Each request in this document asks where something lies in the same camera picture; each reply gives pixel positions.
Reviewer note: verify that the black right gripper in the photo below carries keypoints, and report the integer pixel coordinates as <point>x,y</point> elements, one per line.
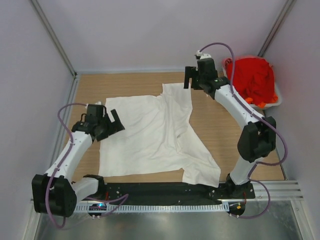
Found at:
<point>190,72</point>

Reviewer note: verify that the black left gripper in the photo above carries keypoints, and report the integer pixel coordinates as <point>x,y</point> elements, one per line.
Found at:
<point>114,126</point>

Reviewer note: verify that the white t-shirt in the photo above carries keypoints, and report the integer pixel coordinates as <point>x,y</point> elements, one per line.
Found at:
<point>157,137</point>

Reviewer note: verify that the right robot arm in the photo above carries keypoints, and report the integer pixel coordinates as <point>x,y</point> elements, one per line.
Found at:
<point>257,137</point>

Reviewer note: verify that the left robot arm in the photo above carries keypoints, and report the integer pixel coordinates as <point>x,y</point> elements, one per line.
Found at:
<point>53,192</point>

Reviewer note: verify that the red t-shirt in basket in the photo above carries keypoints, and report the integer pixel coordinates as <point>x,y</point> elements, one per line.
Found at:
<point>252,77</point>

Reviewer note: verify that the grey perforated plastic basket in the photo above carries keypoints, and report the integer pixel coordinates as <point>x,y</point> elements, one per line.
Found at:
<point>262,106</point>

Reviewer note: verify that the orange garment in basket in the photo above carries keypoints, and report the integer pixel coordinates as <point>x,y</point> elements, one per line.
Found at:
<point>262,104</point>

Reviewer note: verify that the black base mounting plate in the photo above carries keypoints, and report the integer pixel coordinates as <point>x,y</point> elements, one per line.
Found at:
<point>173,194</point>

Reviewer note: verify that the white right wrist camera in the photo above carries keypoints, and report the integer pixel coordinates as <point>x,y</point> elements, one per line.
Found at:
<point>202,54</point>

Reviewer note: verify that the slotted cable duct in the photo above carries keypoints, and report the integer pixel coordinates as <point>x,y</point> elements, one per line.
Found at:
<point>98,208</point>

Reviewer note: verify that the aluminium frame rail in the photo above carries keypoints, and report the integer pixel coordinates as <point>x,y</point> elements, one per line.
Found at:
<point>263,191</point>

